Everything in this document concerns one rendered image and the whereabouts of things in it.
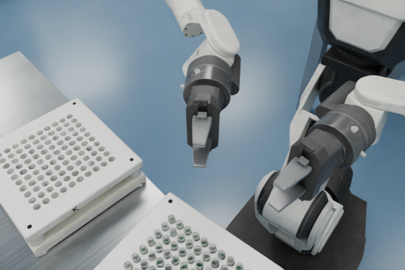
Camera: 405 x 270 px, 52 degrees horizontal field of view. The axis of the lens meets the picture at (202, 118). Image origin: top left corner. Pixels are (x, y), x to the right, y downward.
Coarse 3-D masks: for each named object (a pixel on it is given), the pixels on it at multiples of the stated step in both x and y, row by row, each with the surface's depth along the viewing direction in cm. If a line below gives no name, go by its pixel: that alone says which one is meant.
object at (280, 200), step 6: (294, 186) 66; (300, 186) 66; (282, 192) 65; (288, 192) 65; (294, 192) 65; (300, 192) 65; (276, 198) 64; (282, 198) 64; (288, 198) 64; (294, 198) 64; (270, 204) 64; (276, 204) 63; (282, 204) 63; (288, 204) 64; (276, 210) 63
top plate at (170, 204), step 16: (160, 208) 73; (176, 208) 73; (192, 208) 73; (144, 224) 71; (160, 224) 71; (192, 224) 71; (208, 224) 71; (128, 240) 69; (144, 240) 69; (160, 240) 69; (176, 240) 69; (208, 240) 69; (224, 240) 69; (240, 240) 69; (112, 256) 67; (128, 256) 67; (144, 256) 67; (160, 256) 67; (240, 256) 67; (256, 256) 67
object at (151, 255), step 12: (168, 240) 68; (180, 240) 68; (192, 240) 68; (156, 252) 68; (168, 252) 68; (180, 252) 68; (204, 252) 67; (144, 264) 67; (156, 264) 66; (168, 264) 65; (180, 264) 65; (216, 264) 67
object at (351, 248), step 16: (336, 176) 150; (352, 176) 155; (336, 192) 147; (352, 208) 162; (240, 224) 157; (256, 224) 157; (352, 224) 157; (256, 240) 152; (272, 240) 152; (336, 240) 152; (352, 240) 152; (272, 256) 148; (288, 256) 148; (304, 256) 148; (320, 256) 148; (336, 256) 148; (352, 256) 148
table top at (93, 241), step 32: (0, 64) 113; (32, 64) 113; (0, 96) 104; (32, 96) 104; (64, 96) 104; (0, 128) 96; (160, 192) 84; (0, 224) 79; (96, 224) 79; (128, 224) 79; (0, 256) 75; (32, 256) 75; (64, 256) 75; (96, 256) 75
